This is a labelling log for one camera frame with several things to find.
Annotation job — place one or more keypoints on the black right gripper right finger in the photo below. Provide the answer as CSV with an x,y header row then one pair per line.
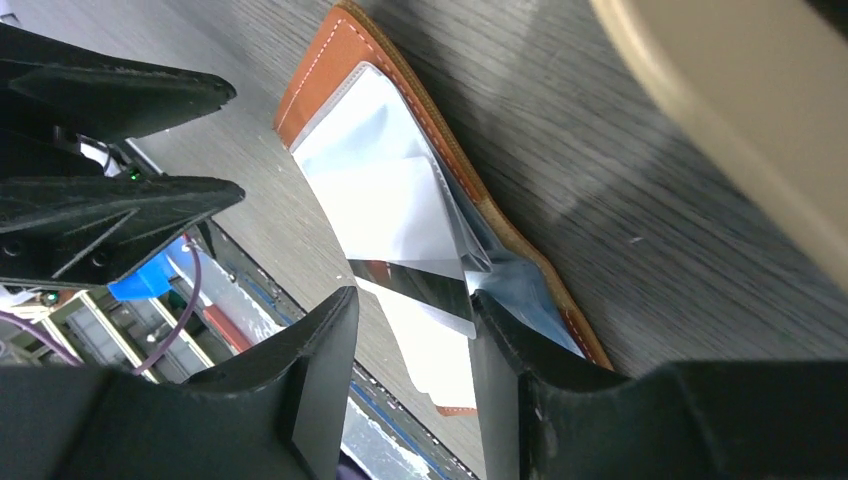
x,y
546,413

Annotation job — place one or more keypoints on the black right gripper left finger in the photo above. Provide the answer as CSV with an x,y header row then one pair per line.
x,y
275,411

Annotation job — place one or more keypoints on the beige oval tray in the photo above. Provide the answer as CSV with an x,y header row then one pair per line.
x,y
760,87

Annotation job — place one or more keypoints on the white card black stripe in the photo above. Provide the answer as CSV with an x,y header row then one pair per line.
x,y
392,222

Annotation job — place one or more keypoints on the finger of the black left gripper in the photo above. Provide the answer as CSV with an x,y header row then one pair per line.
x,y
46,83
83,232

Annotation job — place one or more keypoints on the orange leather card holder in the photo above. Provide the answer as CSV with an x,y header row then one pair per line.
x,y
353,99

